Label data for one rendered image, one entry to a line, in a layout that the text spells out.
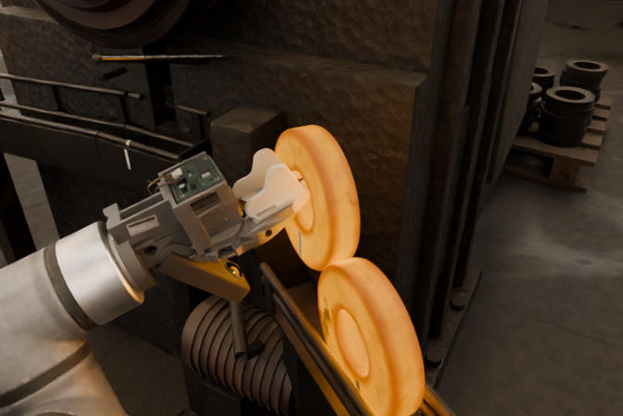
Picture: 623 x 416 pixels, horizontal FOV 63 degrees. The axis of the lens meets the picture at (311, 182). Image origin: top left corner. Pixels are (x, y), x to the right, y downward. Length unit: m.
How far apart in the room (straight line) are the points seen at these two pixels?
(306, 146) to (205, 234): 0.13
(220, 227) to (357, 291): 0.15
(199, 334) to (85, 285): 0.36
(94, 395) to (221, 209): 0.20
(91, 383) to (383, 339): 0.27
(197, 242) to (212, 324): 0.34
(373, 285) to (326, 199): 0.09
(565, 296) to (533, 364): 0.33
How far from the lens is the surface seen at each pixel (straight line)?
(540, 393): 1.50
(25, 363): 0.52
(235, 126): 0.76
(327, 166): 0.49
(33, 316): 0.51
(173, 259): 0.52
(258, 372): 0.78
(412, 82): 0.72
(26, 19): 1.24
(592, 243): 2.08
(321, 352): 0.55
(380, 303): 0.46
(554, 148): 2.37
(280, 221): 0.51
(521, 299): 1.73
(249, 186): 0.54
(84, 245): 0.50
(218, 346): 0.81
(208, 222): 0.50
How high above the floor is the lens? 1.11
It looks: 31 degrees down
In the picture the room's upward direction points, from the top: straight up
